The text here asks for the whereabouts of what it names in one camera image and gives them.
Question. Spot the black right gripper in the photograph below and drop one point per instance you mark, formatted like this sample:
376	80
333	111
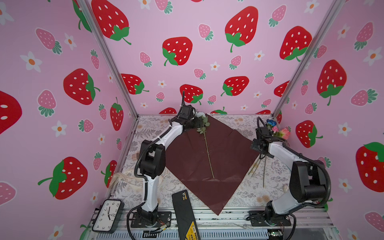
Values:
255	143

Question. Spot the small pink fake rose stem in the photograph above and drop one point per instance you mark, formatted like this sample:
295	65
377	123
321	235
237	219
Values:
260	145

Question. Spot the large pink fake rose stem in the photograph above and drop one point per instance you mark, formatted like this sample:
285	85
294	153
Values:
284	133

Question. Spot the white fake flower stem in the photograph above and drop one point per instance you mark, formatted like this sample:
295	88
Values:
203	131

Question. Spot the dark red wrapping paper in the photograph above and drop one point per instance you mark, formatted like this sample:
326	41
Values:
231	157

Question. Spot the blue fake rose stem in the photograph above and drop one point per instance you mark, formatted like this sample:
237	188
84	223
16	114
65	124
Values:
271	123

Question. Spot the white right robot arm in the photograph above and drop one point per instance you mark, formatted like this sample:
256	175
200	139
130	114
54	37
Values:
309	186

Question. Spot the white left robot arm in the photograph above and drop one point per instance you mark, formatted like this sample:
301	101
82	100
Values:
150	166

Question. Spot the small brown ribbon spool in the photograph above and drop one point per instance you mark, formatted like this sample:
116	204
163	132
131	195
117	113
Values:
135	156

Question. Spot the beige ribbon pile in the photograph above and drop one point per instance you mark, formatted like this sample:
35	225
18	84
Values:
126	181

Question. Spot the black flat device yellow label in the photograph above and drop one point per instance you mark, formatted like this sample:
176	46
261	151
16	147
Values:
187	226

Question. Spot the black framed analog clock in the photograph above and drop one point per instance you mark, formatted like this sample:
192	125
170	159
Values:
108	216

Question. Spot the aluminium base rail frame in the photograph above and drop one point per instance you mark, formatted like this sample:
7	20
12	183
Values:
231	224

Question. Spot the aluminium corner post right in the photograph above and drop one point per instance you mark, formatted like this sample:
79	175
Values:
325	25

